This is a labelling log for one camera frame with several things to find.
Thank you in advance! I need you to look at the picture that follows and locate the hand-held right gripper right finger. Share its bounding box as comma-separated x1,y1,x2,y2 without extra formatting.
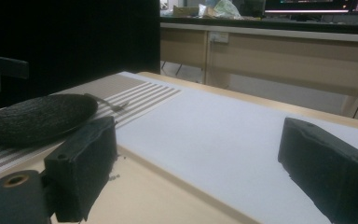
277,117,358,224

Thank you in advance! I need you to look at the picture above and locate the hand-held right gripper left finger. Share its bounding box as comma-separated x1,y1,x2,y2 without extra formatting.
44,116,118,223

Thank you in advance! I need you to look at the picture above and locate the round black plate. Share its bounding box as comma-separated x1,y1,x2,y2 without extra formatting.
0,93,99,147

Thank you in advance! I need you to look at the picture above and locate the striped placemat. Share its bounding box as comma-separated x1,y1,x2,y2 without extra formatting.
0,74,183,181

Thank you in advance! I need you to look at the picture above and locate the wooden table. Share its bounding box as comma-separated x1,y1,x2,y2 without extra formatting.
136,71,358,134

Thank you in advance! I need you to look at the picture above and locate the white board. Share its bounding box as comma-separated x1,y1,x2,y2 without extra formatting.
115,71,358,224

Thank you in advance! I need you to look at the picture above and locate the beige background desk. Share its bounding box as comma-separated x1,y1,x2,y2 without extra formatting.
159,17,358,119

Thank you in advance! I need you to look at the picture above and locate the white power outlet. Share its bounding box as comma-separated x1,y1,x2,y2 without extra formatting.
209,31,230,44

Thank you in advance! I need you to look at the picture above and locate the cardboard box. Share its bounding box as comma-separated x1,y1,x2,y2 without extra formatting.
172,5,200,18

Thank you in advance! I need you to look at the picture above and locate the green plastic bag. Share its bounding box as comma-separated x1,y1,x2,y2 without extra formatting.
213,0,242,19

